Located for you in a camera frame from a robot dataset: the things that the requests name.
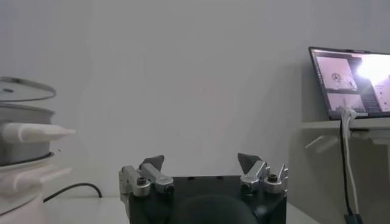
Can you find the round glass lid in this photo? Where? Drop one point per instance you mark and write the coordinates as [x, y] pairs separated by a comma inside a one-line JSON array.
[[21, 91]]

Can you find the white electric cooker base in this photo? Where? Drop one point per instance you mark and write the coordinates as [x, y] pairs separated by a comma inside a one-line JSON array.
[[18, 182]]

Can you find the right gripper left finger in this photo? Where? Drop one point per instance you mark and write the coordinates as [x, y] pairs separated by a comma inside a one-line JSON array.
[[158, 178]]

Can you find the stainless steel steamer basket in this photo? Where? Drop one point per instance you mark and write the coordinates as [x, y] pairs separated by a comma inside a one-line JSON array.
[[21, 152]]

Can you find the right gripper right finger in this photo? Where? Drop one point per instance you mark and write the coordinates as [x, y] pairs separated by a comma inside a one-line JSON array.
[[257, 173]]

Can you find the open grey laptop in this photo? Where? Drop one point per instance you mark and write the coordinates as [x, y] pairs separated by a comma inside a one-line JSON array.
[[344, 79]]

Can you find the white laptop side table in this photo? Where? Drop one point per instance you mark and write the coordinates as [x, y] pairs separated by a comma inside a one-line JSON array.
[[323, 170]]

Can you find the black power adapter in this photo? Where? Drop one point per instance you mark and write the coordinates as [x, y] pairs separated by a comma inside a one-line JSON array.
[[353, 219]]

